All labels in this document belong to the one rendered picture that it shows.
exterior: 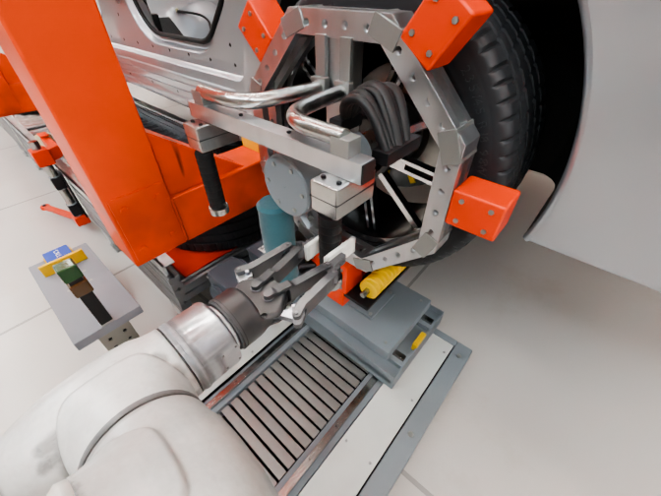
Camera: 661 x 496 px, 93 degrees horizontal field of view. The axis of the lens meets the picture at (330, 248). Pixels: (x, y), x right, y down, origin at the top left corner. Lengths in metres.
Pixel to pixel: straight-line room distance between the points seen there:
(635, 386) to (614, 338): 0.22
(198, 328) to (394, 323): 0.88
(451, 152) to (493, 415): 1.02
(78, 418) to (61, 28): 0.71
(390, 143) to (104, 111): 0.66
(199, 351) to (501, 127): 0.55
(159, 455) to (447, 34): 0.55
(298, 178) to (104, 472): 0.47
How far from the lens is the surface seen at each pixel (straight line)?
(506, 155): 0.64
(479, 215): 0.59
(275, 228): 0.79
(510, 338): 1.59
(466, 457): 1.28
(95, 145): 0.92
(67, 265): 0.94
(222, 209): 0.75
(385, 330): 1.15
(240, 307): 0.39
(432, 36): 0.55
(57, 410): 0.38
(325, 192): 0.43
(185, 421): 0.29
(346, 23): 0.65
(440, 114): 0.56
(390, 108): 0.49
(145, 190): 0.97
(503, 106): 0.62
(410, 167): 0.75
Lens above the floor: 1.16
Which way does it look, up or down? 41 degrees down
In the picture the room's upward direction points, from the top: straight up
